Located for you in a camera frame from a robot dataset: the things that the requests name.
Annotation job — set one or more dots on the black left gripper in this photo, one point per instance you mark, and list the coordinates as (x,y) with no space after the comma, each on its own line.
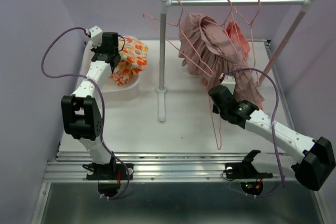
(96,50)

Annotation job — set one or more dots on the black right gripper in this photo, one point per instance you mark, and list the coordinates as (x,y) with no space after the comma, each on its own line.
(215,109)

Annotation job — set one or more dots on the floral orange yellow skirt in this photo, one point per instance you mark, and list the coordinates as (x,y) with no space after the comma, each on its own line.
(133,54)

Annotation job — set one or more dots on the dusty pink ruffled skirt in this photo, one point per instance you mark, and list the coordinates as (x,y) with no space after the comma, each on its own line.
(245,88)

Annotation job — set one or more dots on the coral pink skirt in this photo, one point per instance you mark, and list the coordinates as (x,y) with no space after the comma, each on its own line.
(236,35)

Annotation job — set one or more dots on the pink hanger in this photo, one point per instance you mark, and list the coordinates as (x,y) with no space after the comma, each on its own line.
(205,48)
(217,133)
(250,24)
(168,24)

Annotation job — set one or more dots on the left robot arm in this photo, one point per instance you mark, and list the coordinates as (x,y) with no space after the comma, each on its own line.
(81,116)

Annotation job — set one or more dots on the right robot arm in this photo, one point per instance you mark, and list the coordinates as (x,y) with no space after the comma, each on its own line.
(306,159)

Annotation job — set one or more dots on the white plastic basin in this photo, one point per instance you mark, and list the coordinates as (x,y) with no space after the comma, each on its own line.
(111,91)

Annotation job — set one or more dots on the white clothes rack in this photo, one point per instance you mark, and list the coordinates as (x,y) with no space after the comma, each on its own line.
(305,7)

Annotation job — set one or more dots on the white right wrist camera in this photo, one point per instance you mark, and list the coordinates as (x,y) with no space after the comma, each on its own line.
(228,81)

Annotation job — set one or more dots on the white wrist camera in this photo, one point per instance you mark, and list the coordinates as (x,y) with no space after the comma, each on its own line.
(95,34)
(228,81)

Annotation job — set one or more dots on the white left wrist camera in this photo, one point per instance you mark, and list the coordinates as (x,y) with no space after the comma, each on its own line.
(95,34)

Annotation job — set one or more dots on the aluminium rail frame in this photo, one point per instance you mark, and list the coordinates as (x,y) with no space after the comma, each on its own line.
(177,167)

